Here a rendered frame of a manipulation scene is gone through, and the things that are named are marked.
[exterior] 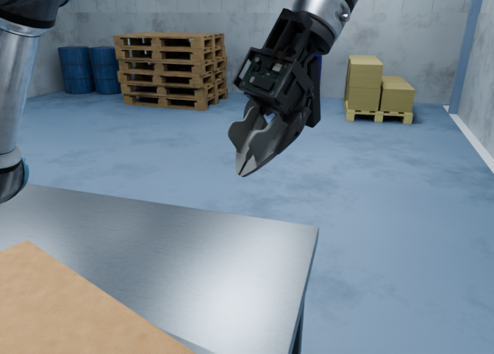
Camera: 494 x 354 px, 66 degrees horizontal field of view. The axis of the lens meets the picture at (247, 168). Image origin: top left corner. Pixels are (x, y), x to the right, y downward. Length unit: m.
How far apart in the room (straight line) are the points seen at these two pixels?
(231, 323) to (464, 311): 1.63
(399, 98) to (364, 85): 0.46
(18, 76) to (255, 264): 0.56
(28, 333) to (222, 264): 0.56
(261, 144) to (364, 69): 4.63
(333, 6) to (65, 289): 0.42
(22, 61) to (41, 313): 0.51
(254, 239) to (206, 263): 0.14
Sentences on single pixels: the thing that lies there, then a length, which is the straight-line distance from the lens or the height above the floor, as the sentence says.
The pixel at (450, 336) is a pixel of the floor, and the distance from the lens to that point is 2.04.
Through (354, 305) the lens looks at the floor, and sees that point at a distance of 2.04.
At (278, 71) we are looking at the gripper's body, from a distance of 0.47.
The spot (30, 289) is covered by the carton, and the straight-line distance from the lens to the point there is 0.35.
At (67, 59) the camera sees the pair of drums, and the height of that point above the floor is 0.57.
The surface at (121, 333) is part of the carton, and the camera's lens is 0.29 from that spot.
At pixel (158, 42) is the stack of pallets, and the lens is 5.72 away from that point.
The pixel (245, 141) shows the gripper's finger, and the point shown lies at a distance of 0.52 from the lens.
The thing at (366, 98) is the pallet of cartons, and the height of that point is 0.30.
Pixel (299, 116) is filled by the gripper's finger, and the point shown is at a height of 1.19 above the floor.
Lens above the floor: 1.32
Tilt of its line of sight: 22 degrees down
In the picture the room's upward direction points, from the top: straight up
